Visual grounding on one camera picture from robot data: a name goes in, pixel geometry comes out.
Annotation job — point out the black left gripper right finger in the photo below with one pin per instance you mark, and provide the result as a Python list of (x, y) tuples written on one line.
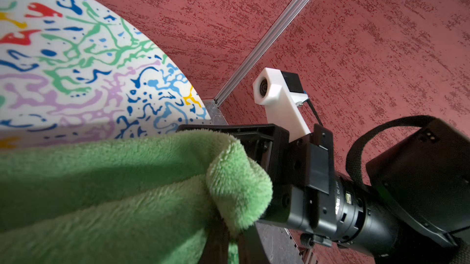
[(250, 247)]

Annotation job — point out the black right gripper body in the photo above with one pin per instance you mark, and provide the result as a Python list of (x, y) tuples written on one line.
[(310, 196)]

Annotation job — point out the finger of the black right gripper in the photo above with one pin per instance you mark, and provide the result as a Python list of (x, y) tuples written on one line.
[(264, 144)]

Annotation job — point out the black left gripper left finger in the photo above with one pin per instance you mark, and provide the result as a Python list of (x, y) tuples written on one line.
[(216, 248)]

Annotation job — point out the green grey microfibre cloth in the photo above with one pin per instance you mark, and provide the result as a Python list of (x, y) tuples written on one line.
[(133, 201)]

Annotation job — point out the colourful speckled round plate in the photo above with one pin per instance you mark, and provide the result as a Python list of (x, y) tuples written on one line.
[(75, 71)]

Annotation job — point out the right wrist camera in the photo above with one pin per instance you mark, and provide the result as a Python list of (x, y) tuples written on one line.
[(281, 93)]

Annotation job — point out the aluminium corner post right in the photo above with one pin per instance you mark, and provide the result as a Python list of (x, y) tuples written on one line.
[(269, 38)]

